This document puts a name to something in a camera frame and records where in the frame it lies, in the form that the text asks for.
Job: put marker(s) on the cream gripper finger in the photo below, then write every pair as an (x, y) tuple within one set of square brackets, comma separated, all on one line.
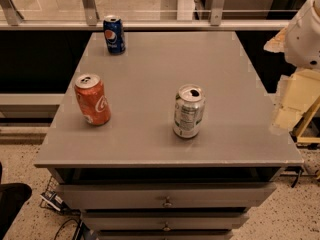
[(297, 94), (277, 43)]

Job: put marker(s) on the black chair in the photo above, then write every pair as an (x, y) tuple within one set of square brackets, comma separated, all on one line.
[(12, 198)]

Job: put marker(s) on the silver green soda can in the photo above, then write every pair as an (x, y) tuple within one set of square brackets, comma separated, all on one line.
[(189, 108)]

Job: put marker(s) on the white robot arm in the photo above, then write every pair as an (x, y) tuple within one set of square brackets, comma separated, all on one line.
[(300, 44)]

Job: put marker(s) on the wire basket with items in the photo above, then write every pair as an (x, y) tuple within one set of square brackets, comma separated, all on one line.
[(50, 197)]

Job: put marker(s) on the top grey drawer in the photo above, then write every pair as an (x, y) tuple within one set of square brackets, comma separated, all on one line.
[(145, 196)]

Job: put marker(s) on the blue pepsi can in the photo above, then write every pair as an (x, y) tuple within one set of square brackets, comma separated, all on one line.
[(114, 34)]

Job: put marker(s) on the metal window railing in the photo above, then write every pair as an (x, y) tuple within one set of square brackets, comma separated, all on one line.
[(224, 15)]

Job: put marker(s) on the grey drawer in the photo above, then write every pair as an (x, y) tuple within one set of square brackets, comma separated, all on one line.
[(145, 196), (160, 235), (164, 221)]

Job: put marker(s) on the bottom grey drawer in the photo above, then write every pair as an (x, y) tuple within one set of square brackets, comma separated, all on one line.
[(160, 235)]

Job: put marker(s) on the middle grey drawer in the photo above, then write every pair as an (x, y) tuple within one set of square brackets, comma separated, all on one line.
[(164, 221)]

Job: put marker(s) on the orange coca-cola can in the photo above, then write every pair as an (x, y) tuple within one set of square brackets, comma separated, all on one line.
[(90, 95)]

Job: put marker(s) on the grey drawer cabinet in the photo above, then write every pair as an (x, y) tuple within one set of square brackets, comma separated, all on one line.
[(138, 145)]

